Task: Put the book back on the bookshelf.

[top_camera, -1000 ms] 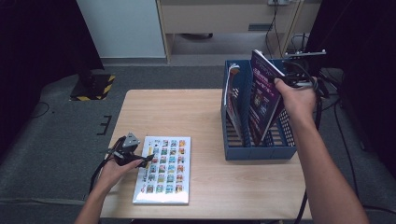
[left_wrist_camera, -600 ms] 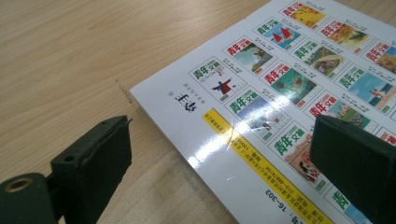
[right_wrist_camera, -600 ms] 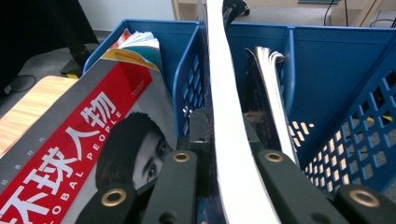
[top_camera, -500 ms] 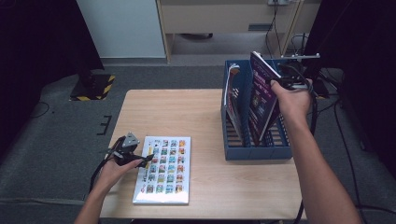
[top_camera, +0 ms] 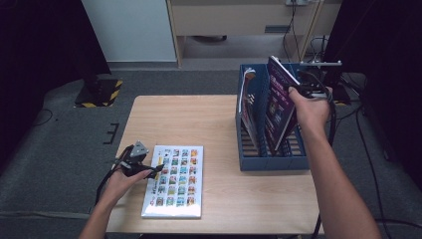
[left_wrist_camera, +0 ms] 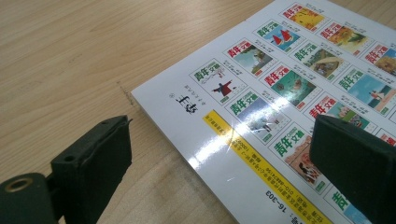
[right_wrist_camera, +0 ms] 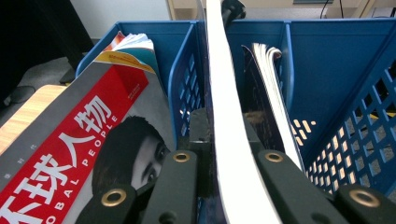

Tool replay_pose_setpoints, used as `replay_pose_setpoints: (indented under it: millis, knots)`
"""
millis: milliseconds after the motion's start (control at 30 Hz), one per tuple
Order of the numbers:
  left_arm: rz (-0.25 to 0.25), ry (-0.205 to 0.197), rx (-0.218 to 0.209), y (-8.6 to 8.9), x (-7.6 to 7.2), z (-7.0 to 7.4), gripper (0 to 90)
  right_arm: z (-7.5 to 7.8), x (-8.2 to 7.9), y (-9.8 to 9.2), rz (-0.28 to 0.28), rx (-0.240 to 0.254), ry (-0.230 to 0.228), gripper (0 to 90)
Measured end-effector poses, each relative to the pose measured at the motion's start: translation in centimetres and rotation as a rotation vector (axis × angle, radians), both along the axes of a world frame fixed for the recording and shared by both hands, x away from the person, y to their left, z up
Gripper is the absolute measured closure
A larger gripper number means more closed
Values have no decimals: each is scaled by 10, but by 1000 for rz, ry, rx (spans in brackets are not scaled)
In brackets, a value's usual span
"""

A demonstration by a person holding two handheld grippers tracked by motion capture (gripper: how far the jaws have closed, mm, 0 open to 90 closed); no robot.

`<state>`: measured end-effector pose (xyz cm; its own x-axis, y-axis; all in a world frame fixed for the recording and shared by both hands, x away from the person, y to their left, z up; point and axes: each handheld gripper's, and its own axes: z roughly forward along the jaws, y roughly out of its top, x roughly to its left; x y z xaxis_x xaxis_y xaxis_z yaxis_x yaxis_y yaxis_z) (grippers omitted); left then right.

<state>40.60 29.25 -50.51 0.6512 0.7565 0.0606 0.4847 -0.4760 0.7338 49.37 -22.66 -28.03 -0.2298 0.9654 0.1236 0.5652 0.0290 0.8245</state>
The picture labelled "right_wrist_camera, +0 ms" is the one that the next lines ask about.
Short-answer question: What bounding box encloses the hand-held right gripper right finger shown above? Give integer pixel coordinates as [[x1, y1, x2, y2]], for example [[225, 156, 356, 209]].
[[242, 113, 266, 162]]

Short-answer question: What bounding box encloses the purple magazine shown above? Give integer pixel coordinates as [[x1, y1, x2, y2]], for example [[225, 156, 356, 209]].
[[241, 42, 304, 172], [195, 0, 283, 224]]

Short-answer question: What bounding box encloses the black and red magazine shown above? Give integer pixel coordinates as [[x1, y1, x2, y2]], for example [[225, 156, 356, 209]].
[[0, 31, 176, 224]]

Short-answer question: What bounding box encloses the blue file rack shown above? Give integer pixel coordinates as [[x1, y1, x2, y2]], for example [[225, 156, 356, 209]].
[[75, 18, 396, 203]]

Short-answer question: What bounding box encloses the beige wooden desk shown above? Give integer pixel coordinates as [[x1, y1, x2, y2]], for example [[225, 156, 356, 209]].
[[166, 0, 396, 21]]

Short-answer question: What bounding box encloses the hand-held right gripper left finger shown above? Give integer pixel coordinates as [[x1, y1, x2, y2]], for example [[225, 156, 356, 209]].
[[178, 107, 216, 200]]

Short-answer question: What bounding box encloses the black curtain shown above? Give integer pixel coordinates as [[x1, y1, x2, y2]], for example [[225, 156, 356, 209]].
[[0, 0, 94, 105]]

